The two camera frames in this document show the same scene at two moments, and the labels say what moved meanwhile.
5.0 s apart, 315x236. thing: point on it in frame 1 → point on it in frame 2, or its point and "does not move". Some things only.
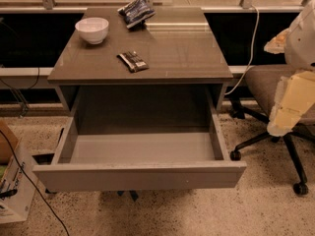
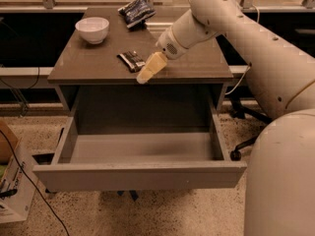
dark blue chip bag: x=136 y=12 does not move
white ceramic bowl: x=94 y=29 does not move
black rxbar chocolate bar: x=133 y=62 does not move
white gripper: x=301 y=46 → x=167 y=43
